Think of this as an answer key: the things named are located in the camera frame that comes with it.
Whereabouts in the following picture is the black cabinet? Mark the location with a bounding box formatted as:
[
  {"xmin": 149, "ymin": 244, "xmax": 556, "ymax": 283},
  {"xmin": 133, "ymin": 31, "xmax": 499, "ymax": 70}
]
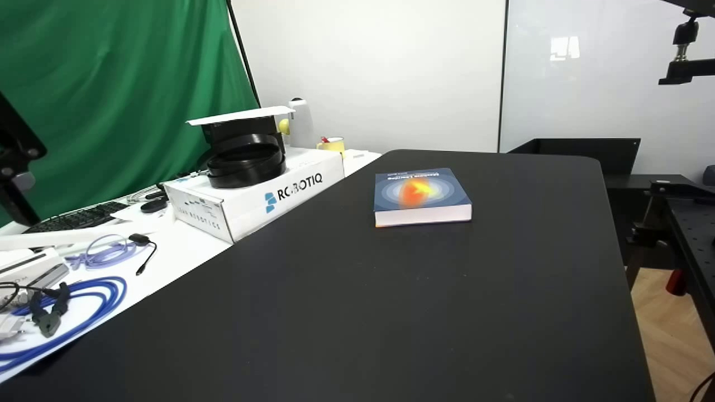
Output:
[{"xmin": 506, "ymin": 137, "xmax": 642, "ymax": 178}]

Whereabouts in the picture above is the black keyboard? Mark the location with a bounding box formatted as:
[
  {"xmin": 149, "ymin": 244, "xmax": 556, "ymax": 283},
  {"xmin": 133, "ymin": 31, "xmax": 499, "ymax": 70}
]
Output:
[{"xmin": 27, "ymin": 198, "xmax": 130, "ymax": 235}]

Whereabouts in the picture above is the black backdrop stand pole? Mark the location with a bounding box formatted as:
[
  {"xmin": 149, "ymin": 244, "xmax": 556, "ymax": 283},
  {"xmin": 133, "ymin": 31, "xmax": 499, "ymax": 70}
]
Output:
[{"xmin": 223, "ymin": 0, "xmax": 263, "ymax": 111}]

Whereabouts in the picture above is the small black mouse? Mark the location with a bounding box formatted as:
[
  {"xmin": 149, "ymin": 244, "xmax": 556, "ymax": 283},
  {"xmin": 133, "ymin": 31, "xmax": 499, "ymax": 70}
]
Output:
[{"xmin": 139, "ymin": 189, "xmax": 171, "ymax": 217}]

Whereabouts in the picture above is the black cable with plug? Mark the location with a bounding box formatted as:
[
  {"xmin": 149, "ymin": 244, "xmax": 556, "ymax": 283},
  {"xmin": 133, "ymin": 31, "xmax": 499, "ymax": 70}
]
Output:
[{"xmin": 125, "ymin": 231, "xmax": 161, "ymax": 280}]

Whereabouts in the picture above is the red clamp handle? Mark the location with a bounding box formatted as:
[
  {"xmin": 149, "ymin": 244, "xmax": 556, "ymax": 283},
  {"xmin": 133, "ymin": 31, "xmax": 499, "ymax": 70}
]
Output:
[{"xmin": 664, "ymin": 265, "xmax": 688, "ymax": 297}]

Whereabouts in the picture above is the blue cable in clear bag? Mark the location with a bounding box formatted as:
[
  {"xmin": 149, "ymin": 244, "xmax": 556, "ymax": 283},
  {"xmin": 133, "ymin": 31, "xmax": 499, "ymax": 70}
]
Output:
[{"xmin": 65, "ymin": 235, "xmax": 144, "ymax": 273}]

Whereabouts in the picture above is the black cable connector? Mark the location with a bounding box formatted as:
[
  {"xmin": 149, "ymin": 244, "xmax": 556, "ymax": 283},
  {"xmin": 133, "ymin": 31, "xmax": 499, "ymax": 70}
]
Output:
[{"xmin": 27, "ymin": 281, "xmax": 73, "ymax": 340}]

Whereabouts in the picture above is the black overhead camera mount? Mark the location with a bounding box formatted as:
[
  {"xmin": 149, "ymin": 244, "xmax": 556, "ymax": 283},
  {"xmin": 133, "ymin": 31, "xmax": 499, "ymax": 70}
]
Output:
[{"xmin": 656, "ymin": 0, "xmax": 715, "ymax": 88}]

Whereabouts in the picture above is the white Robotiq cardboard box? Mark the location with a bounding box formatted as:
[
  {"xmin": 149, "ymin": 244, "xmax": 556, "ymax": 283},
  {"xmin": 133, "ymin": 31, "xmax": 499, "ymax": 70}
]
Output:
[{"xmin": 161, "ymin": 145, "xmax": 349, "ymax": 245}]

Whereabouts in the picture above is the white flat panel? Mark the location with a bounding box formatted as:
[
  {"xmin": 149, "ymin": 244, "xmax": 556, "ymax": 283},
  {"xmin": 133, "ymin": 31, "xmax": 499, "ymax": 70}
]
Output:
[{"xmin": 182, "ymin": 103, "xmax": 297, "ymax": 129}]

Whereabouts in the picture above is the black round tub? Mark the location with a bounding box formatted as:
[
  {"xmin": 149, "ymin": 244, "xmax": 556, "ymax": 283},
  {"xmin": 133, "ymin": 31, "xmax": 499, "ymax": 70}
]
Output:
[{"xmin": 203, "ymin": 116, "xmax": 287, "ymax": 189}]

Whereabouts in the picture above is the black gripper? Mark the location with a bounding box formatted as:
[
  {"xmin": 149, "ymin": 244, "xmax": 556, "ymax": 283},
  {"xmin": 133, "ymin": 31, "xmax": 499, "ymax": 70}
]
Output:
[{"xmin": 0, "ymin": 91, "xmax": 49, "ymax": 229}]

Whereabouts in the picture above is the white cylindrical container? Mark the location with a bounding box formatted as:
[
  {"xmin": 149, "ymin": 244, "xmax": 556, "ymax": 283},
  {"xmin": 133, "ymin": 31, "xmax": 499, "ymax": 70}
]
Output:
[{"xmin": 285, "ymin": 95, "xmax": 316, "ymax": 148}]

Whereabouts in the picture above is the large blue coiled cable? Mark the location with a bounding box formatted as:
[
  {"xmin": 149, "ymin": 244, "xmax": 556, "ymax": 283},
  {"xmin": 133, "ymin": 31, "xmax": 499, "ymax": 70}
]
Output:
[{"xmin": 0, "ymin": 274, "xmax": 130, "ymax": 375}]

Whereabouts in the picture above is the green screen backdrop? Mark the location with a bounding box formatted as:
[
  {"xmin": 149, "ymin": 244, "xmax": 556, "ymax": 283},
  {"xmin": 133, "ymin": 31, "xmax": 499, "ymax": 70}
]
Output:
[{"xmin": 0, "ymin": 0, "xmax": 261, "ymax": 229}]

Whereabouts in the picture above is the blue book with orange cover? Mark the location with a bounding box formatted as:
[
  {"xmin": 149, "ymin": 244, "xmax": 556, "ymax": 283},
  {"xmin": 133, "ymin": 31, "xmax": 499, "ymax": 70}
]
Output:
[{"xmin": 373, "ymin": 166, "xmax": 474, "ymax": 231}]

